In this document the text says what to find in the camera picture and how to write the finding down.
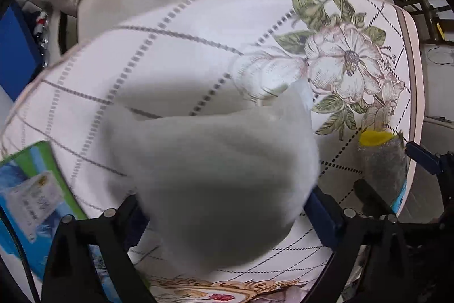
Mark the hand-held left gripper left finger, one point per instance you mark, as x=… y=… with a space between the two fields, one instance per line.
x=119 y=222

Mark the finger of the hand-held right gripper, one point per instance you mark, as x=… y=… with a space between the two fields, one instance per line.
x=422 y=156
x=370 y=197

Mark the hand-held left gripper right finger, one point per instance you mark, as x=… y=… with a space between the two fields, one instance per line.
x=321 y=215

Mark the yellow grey scouring sponge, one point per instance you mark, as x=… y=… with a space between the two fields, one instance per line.
x=385 y=161

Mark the white fluffy cotton sheet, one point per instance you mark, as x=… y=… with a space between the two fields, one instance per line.
x=220 y=178

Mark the blue green flat package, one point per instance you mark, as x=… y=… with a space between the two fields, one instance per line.
x=32 y=196

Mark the dark metal rack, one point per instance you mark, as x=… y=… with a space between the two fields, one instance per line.
x=424 y=10

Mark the floral printed blanket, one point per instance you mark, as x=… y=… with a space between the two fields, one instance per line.
x=184 y=51

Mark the blue storage box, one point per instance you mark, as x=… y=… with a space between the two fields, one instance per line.
x=16 y=51

